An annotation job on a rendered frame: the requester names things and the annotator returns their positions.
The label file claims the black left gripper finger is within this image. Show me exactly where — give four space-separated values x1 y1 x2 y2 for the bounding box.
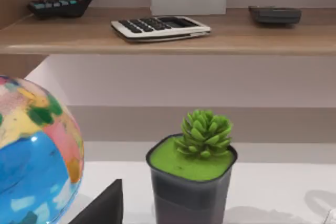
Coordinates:
68 178 123 224

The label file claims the green plant in grey pot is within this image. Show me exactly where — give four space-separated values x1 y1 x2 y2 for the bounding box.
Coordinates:
145 109 238 224

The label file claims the colourful globe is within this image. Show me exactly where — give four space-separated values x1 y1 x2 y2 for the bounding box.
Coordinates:
0 75 85 224

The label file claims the wooden shelf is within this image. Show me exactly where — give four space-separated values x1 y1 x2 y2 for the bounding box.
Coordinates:
0 0 336 79

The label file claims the white calculator with black keys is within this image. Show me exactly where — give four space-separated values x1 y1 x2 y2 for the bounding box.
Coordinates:
110 16 212 44

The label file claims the black calculator with teal keys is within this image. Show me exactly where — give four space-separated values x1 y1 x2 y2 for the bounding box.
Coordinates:
28 0 97 20

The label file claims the dark grey calculator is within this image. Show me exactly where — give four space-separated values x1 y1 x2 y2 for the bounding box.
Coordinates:
248 5 302 27

